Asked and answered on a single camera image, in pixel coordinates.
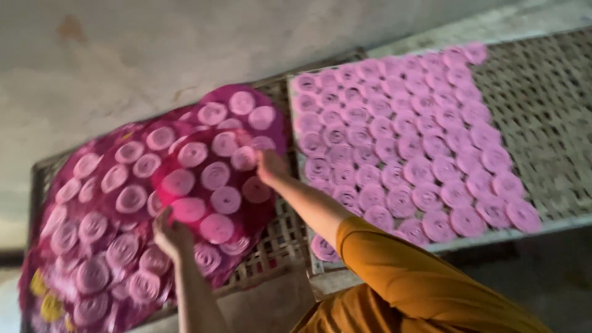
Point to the stack of dark magenta sheets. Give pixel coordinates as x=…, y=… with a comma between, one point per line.
x=92, y=203

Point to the bright magenta mesh sheet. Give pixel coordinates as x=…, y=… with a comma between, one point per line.
x=203, y=189

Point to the yellow spiral disc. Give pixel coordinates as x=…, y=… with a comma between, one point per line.
x=50, y=308
x=38, y=283

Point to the person's orange shirt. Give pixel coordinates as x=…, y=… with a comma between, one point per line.
x=416, y=286

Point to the woven bamboo drying tray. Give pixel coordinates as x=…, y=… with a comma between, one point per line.
x=541, y=125
x=277, y=240

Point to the person's left fingers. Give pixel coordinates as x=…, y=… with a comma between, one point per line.
x=164, y=218

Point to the person's left hand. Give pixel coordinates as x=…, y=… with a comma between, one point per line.
x=175, y=238

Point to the rows of lilac spiral discs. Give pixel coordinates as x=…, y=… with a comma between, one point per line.
x=407, y=148

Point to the person's right hand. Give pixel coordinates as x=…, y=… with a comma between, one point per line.
x=272, y=169

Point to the person's right fingers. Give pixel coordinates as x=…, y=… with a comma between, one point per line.
x=263, y=158

